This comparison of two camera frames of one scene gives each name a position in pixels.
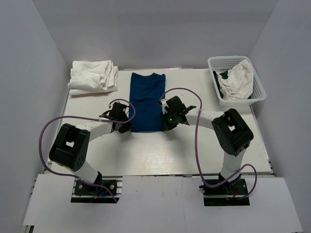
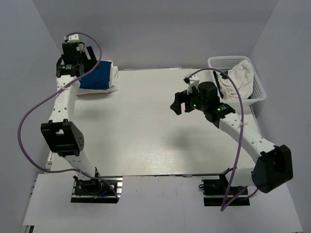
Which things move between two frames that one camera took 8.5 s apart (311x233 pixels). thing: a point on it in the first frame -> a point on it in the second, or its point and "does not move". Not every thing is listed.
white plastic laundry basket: [221, 63] does not move
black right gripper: [166, 125] -> [181, 97]
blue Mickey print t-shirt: [145, 92] -> [98, 78]
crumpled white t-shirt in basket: [238, 84] does not move
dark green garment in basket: [224, 75] does not move
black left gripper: [127, 128] -> [93, 59]
